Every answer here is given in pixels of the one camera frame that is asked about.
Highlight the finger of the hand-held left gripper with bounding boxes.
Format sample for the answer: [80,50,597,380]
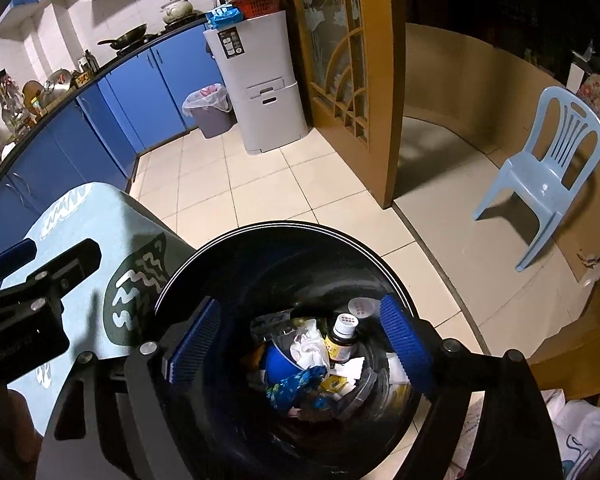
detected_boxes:
[0,238,102,311]
[0,238,36,293]

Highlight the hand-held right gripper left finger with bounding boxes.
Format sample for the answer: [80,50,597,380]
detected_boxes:
[37,297,222,480]

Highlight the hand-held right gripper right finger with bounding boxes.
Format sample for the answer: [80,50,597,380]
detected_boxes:
[380,294,563,480]

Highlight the clear plastic cup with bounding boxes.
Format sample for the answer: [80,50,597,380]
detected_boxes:
[340,367,378,408]

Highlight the brown medicine bottle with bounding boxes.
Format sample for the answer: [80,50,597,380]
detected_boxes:
[324,312,359,363]

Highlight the yellow packet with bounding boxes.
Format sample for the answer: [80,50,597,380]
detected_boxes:
[320,372,353,396]

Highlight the blue round bowl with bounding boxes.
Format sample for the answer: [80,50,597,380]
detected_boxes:
[265,342,306,386]

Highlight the white tissue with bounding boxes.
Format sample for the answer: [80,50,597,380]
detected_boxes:
[289,322,331,368]

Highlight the blue foil wrapper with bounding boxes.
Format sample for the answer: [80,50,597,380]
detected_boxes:
[266,366,328,411]

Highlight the black round trash bin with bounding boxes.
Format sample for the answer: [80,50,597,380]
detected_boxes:
[152,220,422,480]

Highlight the grey trash can with bag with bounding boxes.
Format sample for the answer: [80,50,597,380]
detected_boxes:
[182,84,233,139]

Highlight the blue kitchen base cabinets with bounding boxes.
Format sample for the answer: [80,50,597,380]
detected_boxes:
[0,15,226,256]

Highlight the steel pot lid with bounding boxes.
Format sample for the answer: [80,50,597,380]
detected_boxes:
[42,69,73,96]

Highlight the white printed shopping bag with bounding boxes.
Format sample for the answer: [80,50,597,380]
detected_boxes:
[450,387,600,480]

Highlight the light blue plastic chair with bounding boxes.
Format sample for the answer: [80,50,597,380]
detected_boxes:
[472,86,600,272]

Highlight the black wok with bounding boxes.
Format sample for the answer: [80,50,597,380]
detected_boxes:
[97,23,148,50]

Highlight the white storage cabinet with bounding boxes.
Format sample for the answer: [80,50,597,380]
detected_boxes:
[202,10,310,156]

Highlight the wooden door with glass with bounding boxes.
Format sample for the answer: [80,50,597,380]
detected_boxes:
[277,0,408,210]

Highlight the white clay pot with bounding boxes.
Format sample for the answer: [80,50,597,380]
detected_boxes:
[160,0,195,25]

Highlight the blue snack packet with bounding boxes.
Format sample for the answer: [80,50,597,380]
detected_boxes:
[205,5,244,30]

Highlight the red plastic basket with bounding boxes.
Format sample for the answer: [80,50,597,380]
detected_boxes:
[228,0,284,21]

